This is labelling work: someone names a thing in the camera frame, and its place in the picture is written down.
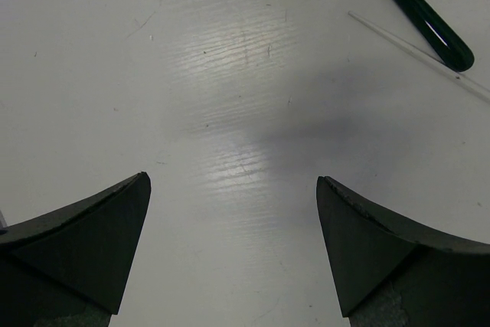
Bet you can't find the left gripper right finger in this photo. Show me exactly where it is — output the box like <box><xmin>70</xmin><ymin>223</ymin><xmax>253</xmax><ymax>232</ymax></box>
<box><xmin>316</xmin><ymin>177</ymin><xmax>489</xmax><ymax>326</ymax></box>

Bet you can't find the gold fork green handle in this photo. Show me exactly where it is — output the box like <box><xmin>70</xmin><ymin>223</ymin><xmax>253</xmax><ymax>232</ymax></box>
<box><xmin>393</xmin><ymin>0</ymin><xmax>475</xmax><ymax>72</ymax></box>

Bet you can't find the white chopstick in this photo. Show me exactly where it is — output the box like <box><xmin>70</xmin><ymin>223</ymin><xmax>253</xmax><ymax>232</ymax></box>
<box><xmin>348</xmin><ymin>11</ymin><xmax>489</xmax><ymax>105</ymax></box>

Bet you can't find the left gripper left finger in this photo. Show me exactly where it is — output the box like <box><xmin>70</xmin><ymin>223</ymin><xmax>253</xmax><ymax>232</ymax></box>
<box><xmin>1</xmin><ymin>172</ymin><xmax>151</xmax><ymax>326</ymax></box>

